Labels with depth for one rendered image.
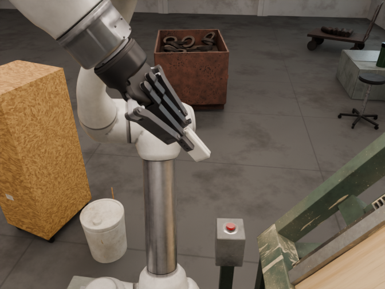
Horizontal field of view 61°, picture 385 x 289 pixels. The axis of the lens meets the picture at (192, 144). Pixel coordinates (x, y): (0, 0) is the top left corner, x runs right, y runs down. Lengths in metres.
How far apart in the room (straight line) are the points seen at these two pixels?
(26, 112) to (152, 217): 1.41
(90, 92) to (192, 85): 3.50
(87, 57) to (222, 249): 1.14
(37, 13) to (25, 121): 1.81
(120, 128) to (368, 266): 0.86
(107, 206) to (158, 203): 1.47
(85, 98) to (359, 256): 0.96
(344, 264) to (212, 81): 3.28
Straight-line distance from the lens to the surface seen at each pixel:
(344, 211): 1.41
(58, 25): 0.46
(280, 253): 1.43
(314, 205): 1.42
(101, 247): 2.43
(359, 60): 5.55
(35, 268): 2.71
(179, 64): 4.10
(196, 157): 0.58
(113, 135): 0.92
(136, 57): 0.47
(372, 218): 1.23
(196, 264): 2.49
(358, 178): 1.39
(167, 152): 0.93
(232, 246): 1.44
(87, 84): 0.73
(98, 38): 0.45
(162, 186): 0.97
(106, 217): 2.36
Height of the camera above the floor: 1.98
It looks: 32 degrees down
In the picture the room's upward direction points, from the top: straight up
